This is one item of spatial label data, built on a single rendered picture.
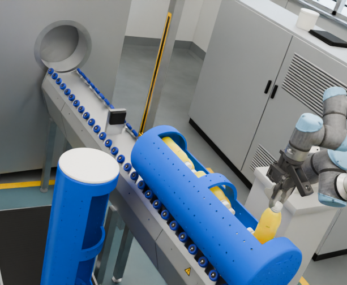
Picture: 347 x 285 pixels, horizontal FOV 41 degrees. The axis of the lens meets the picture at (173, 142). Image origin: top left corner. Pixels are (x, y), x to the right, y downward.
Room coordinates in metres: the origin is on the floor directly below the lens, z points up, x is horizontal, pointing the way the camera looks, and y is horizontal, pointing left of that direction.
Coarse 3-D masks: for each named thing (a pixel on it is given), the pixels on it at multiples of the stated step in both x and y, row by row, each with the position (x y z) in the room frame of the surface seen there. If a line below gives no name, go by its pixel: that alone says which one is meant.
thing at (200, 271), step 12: (60, 84) 2.66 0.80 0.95; (72, 108) 2.44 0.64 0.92; (84, 120) 2.32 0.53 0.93; (120, 168) 1.95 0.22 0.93; (132, 180) 1.86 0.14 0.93; (144, 204) 1.73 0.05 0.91; (156, 216) 1.66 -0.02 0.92; (168, 228) 1.59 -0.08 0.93; (192, 264) 1.43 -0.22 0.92; (204, 276) 1.37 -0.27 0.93
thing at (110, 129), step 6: (108, 114) 2.24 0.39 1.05; (114, 114) 2.23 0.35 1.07; (120, 114) 2.26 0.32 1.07; (108, 120) 2.23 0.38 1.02; (114, 120) 2.24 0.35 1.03; (120, 120) 2.26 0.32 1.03; (108, 126) 2.24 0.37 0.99; (114, 126) 2.26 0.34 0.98; (120, 126) 2.29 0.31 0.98; (108, 132) 2.24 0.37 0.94; (114, 132) 2.27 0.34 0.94; (120, 132) 2.29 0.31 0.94
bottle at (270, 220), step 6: (270, 210) 1.37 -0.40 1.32; (264, 216) 1.36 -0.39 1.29; (270, 216) 1.35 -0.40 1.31; (276, 216) 1.35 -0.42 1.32; (264, 222) 1.35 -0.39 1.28; (270, 222) 1.34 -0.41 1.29; (276, 222) 1.34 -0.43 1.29; (258, 228) 1.36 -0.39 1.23; (264, 228) 1.34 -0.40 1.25; (270, 228) 1.34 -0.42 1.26; (276, 228) 1.35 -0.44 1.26; (258, 234) 1.35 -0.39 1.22; (264, 234) 1.34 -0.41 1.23; (270, 234) 1.34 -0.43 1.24; (258, 240) 1.35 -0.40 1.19; (264, 240) 1.34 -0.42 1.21
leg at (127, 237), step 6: (126, 228) 2.08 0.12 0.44; (126, 234) 2.07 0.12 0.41; (126, 240) 2.07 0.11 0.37; (120, 246) 2.10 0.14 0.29; (126, 246) 2.07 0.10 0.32; (120, 252) 2.08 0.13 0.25; (126, 252) 2.08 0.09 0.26; (120, 258) 2.07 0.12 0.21; (126, 258) 2.09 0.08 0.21; (120, 264) 2.07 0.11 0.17; (114, 270) 2.09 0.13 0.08; (120, 270) 2.07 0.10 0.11; (114, 276) 2.08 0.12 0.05; (120, 276) 2.08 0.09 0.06; (114, 282) 2.07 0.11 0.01
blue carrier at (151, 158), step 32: (160, 128) 1.91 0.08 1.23; (160, 160) 1.73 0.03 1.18; (192, 160) 1.94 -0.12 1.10; (160, 192) 1.64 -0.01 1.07; (192, 192) 1.54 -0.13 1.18; (224, 192) 1.74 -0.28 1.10; (192, 224) 1.45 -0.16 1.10; (224, 224) 1.39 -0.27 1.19; (256, 224) 1.56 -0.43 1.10; (224, 256) 1.30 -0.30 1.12; (256, 256) 1.25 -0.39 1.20; (288, 256) 1.31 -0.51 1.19
